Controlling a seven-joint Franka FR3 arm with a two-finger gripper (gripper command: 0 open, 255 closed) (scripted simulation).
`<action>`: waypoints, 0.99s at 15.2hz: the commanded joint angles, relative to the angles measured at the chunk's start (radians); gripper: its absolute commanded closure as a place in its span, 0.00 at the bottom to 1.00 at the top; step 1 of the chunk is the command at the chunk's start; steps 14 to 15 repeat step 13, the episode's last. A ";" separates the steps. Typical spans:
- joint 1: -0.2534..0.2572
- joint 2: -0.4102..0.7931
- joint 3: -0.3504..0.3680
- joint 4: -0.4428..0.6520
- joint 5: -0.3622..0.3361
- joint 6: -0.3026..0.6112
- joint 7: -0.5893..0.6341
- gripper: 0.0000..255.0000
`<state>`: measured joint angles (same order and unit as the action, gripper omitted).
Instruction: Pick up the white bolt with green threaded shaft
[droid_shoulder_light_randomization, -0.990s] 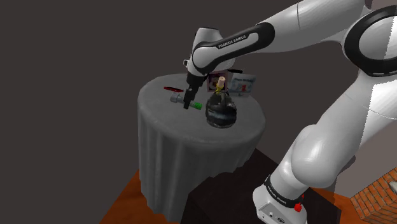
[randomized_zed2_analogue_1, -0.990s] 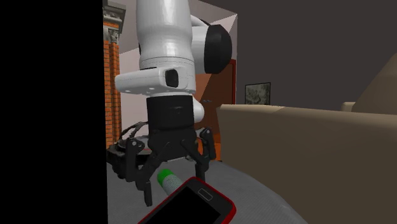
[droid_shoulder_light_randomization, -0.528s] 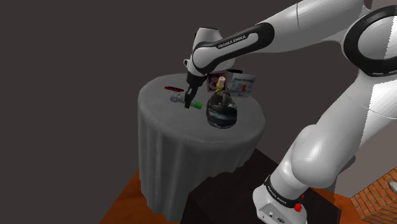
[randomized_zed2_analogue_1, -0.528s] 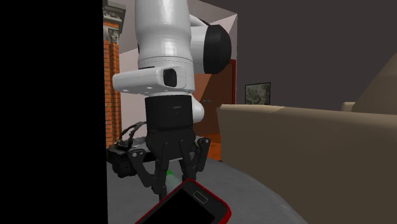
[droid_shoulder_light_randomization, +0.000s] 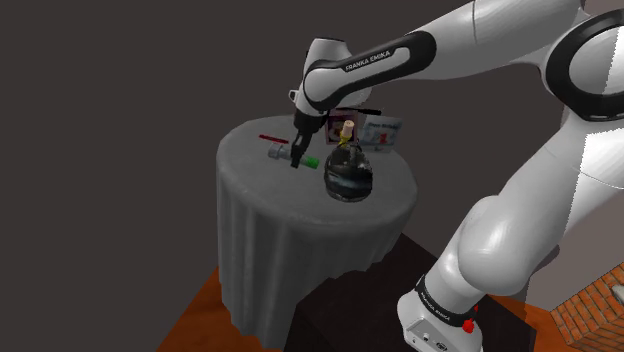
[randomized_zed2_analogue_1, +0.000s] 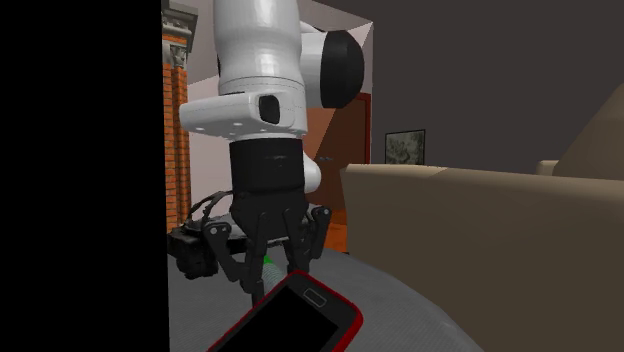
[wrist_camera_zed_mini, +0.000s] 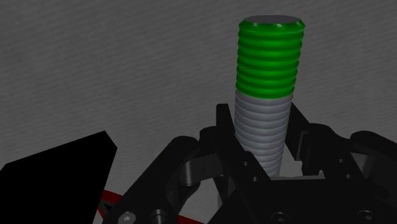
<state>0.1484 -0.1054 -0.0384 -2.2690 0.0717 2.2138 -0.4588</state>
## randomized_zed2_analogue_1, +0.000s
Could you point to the dark framed wall picture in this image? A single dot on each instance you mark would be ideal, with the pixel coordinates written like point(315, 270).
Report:
point(404, 147)

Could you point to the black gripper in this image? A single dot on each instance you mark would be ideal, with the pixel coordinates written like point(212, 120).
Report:
point(267, 180)

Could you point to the brown door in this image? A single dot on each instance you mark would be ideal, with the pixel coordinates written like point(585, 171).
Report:
point(348, 141)

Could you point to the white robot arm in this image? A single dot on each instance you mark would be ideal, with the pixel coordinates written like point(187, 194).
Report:
point(258, 58)

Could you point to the pale cylinder with green tip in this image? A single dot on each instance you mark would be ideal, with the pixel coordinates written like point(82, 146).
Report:
point(274, 275)

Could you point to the red phone with black screen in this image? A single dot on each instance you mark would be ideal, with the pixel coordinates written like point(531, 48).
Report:
point(292, 322)

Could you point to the beige sofa with grey seat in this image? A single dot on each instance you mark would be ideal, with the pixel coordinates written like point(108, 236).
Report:
point(487, 253)

